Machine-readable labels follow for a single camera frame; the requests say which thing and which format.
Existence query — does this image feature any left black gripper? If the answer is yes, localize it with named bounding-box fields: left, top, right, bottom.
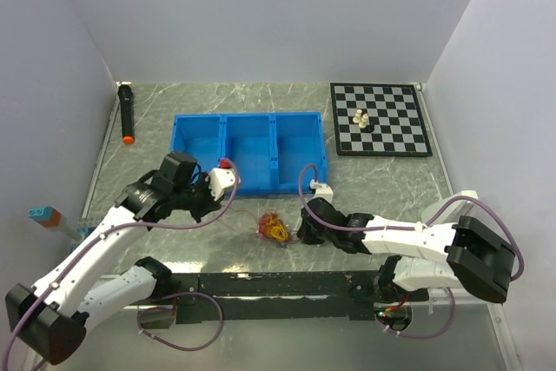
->
left=172, top=170, right=225, bottom=222

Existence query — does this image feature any coloured wire bundle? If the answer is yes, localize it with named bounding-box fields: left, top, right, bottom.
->
left=255, top=209, right=301, bottom=248

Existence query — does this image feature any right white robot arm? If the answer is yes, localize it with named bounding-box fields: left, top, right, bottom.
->
left=298, top=197, right=517, bottom=304

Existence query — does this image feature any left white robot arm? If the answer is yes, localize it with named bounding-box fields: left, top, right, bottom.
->
left=5, top=151, right=241, bottom=365

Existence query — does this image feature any blue three-compartment bin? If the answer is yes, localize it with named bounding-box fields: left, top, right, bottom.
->
left=170, top=112, right=328, bottom=195

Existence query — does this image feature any blue white brick stack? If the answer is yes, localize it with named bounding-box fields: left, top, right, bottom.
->
left=69, top=215, right=102, bottom=252

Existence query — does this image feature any black marker orange cap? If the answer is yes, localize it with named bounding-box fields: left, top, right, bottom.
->
left=117, top=84, right=135, bottom=145

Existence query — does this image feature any cream chess piece right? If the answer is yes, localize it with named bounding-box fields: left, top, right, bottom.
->
left=358, top=114, right=369, bottom=129

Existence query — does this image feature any cream chess piece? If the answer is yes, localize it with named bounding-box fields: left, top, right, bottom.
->
left=358, top=114, right=369, bottom=129
left=353, top=109, right=362, bottom=124

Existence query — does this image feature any cream chess piece left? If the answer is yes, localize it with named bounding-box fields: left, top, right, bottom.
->
left=353, top=109, right=362, bottom=124

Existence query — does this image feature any blue and brown toy block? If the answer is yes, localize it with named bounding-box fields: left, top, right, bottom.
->
left=28, top=206, right=81, bottom=241

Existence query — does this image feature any black and white chessboard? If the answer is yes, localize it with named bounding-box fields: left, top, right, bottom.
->
left=330, top=83, right=433, bottom=157

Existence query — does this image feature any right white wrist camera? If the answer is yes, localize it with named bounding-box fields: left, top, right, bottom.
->
left=308, top=179, right=334, bottom=203

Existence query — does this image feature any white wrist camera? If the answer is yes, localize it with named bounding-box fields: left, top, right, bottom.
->
left=308, top=179, right=334, bottom=203
left=208, top=157, right=241, bottom=202

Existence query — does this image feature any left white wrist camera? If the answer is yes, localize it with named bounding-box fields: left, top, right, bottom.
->
left=208, top=157, right=241, bottom=202

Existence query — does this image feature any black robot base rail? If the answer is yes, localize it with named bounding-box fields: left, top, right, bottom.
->
left=129, top=270, right=431, bottom=325

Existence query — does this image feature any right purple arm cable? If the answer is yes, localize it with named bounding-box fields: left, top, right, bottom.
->
left=298, top=163, right=525, bottom=340

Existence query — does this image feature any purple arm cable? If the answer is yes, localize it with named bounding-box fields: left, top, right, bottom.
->
left=298, top=163, right=525, bottom=340
left=0, top=158, right=240, bottom=371

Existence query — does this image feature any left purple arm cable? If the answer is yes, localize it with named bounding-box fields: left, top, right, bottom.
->
left=0, top=158, right=240, bottom=371

